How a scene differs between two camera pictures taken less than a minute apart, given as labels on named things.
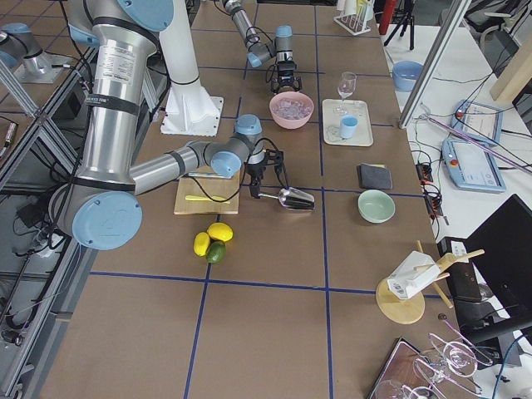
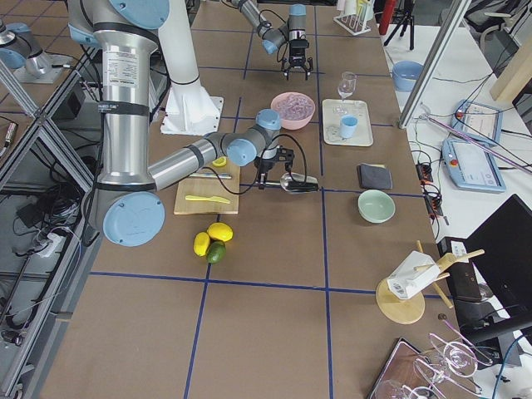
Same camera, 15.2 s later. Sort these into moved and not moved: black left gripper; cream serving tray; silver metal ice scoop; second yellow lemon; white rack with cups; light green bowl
Moved: silver metal ice scoop; black left gripper
Not moved: second yellow lemon; white rack with cups; light green bowl; cream serving tray
